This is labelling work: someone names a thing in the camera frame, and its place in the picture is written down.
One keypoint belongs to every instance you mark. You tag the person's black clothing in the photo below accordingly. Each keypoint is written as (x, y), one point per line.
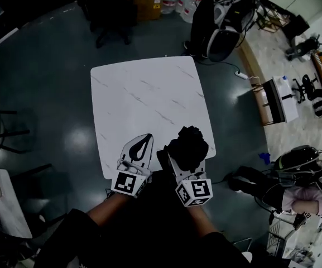
(149, 241)

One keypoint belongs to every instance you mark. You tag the white power strip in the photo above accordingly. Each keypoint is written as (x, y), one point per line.
(241, 74)

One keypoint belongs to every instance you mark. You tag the white marble table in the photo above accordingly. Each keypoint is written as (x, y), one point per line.
(7, 205)
(149, 99)

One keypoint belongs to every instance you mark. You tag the black and white humanoid robot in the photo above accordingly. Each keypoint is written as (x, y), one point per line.
(222, 24)

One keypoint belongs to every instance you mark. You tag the black office chair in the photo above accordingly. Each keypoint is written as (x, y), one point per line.
(113, 13)

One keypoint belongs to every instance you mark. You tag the black wheeled machine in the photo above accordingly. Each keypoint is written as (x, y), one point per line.
(305, 46)

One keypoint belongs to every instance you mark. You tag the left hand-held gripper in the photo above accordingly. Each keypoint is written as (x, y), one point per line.
(127, 183)

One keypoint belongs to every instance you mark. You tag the brown cardboard box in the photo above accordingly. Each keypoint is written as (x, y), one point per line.
(146, 1)

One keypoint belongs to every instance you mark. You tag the person's left forearm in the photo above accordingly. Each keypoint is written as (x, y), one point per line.
(107, 208)

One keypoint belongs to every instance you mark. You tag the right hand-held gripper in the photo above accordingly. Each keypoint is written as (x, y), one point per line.
(197, 190)

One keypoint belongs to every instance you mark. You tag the blue cloth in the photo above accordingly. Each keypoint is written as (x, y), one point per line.
(264, 157)

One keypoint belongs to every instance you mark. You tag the black umbrella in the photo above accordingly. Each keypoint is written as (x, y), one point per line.
(188, 152)

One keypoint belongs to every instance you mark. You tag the clear water jug red label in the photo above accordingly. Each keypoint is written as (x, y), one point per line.
(189, 13)
(169, 3)
(183, 0)

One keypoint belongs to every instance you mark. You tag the small black swivel chair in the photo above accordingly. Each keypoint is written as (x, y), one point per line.
(307, 86)

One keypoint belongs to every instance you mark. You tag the person's right forearm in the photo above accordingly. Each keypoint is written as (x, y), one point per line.
(201, 219)

